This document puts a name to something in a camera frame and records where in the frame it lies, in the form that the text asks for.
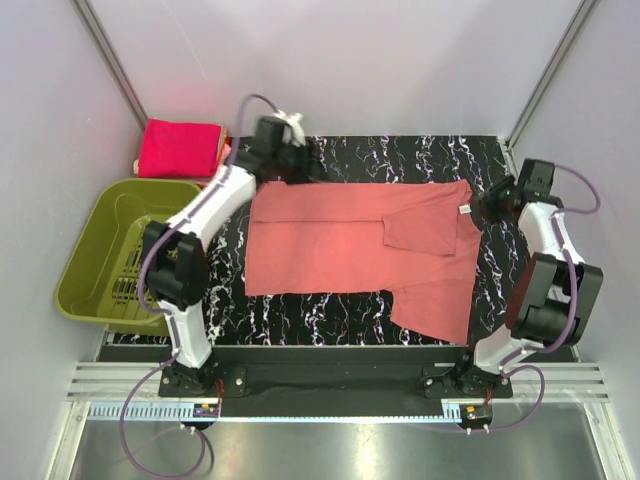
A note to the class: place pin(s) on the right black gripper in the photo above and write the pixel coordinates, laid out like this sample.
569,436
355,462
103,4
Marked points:
488,202

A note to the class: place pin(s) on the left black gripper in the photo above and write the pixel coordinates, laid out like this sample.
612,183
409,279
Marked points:
303,175

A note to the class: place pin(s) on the salmon pink t shirt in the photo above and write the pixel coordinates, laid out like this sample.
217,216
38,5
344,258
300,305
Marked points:
416,241

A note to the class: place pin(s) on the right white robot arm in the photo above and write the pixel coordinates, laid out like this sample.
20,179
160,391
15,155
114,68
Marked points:
552,301

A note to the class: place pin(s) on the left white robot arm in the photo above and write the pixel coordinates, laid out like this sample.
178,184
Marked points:
174,270

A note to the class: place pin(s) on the stack of folded shirts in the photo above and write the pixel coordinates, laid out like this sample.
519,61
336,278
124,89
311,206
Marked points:
225,145

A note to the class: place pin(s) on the folded magenta t shirt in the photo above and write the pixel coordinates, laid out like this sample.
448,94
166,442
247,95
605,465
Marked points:
177,150

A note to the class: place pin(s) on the black marble pattern mat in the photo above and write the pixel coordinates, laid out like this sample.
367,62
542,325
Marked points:
232,318

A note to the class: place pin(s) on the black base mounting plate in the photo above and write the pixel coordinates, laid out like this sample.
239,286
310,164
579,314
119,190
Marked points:
327,383

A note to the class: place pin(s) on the olive green plastic basket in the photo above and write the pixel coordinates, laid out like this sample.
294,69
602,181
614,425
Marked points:
99,284

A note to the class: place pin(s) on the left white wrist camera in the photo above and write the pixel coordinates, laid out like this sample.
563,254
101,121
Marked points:
294,122

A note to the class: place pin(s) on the aluminium frame rail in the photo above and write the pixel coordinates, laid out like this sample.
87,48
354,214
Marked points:
108,54

